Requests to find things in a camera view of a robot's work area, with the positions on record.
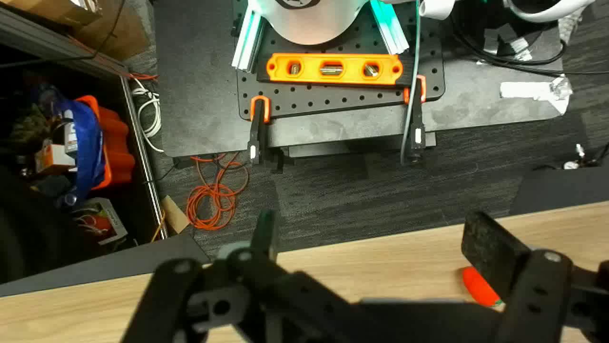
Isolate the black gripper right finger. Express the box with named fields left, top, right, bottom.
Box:
left=460, top=211, right=531, bottom=297

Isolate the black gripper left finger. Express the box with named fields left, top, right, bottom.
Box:
left=251, top=209, right=278, bottom=259

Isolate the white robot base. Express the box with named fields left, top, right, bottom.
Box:
left=253, top=0, right=367, bottom=46

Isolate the red ball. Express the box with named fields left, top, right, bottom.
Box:
left=460, top=267, right=500, bottom=307

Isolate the left orange black clamp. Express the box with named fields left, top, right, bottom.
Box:
left=247, top=95, right=270, bottom=164

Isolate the orange black clamp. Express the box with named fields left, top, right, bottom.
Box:
left=247, top=95, right=270, bottom=164
left=401, top=74, right=426, bottom=164

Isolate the right orange black clamp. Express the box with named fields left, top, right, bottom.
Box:
left=401, top=74, right=426, bottom=164

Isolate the orange spirit level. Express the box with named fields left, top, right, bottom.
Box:
left=264, top=53, right=405, bottom=86

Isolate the blue and orange bag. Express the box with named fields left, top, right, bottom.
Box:
left=34, top=95, right=135, bottom=207

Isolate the orange coiled cable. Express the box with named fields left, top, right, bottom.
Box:
left=184, top=152, right=251, bottom=232

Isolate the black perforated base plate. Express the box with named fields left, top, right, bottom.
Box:
left=232, top=0, right=453, bottom=87

